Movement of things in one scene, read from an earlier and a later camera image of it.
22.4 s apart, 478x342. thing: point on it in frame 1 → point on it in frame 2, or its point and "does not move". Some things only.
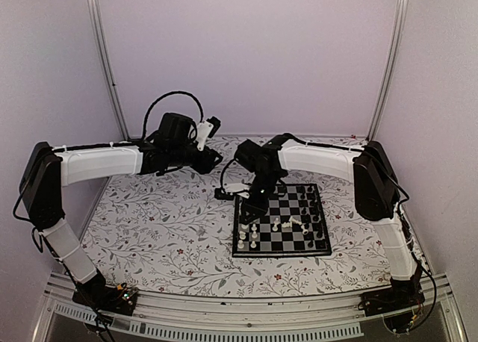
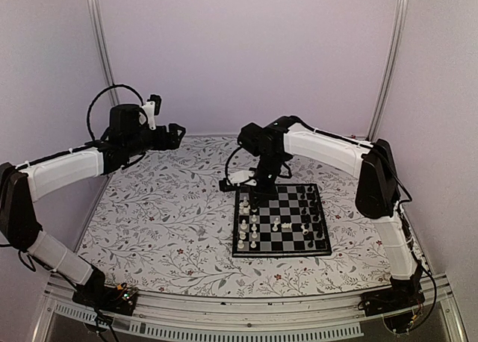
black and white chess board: [294, 225] does not move
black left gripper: [207, 165] → [163, 143]
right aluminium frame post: [400, 23] does not move
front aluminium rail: [337, 316] does not move
